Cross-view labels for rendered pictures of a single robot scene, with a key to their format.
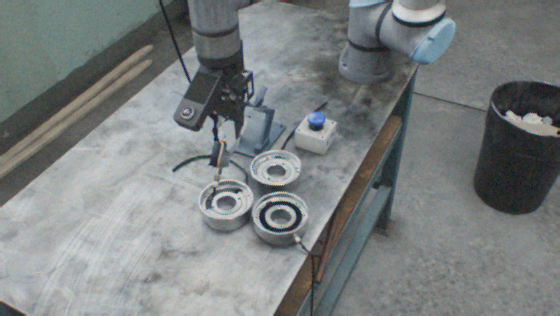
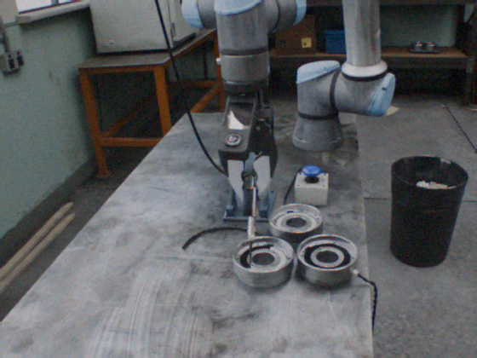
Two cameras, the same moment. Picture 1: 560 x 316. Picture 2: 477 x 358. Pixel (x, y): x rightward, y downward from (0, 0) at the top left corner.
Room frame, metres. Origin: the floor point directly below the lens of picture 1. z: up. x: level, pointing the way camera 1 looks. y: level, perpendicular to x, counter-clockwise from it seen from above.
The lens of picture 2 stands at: (0.11, 0.29, 1.31)
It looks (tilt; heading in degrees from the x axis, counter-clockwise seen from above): 26 degrees down; 345
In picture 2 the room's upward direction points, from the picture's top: 4 degrees counter-clockwise
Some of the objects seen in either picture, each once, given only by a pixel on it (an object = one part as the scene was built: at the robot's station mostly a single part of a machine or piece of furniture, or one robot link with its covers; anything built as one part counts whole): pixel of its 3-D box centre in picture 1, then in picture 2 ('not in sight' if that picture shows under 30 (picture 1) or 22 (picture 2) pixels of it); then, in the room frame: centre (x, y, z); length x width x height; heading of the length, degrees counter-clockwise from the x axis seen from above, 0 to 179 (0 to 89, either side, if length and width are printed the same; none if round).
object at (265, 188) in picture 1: (276, 174); (295, 226); (0.80, 0.00, 0.82); 0.10 x 0.10 x 0.04
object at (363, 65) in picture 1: (368, 52); (318, 125); (1.22, -0.25, 0.85); 0.15 x 0.15 x 0.10
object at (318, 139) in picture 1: (316, 132); (312, 187); (0.93, -0.09, 0.82); 0.08 x 0.07 x 0.05; 152
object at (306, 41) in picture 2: not in sight; (295, 31); (4.10, -1.41, 0.64); 0.49 x 0.40 x 0.37; 67
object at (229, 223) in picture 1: (226, 205); (263, 262); (0.72, 0.10, 0.82); 0.10 x 0.10 x 0.04
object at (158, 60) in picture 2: not in sight; (165, 90); (3.56, -0.07, 0.39); 1.50 x 0.62 x 0.78; 152
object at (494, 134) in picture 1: (522, 150); (423, 212); (1.53, -0.94, 0.21); 0.34 x 0.34 x 0.43
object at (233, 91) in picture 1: (223, 78); (249, 112); (0.78, 0.09, 1.07); 0.09 x 0.08 x 0.12; 153
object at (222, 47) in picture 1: (215, 38); (243, 66); (0.78, 0.10, 1.15); 0.08 x 0.08 x 0.05
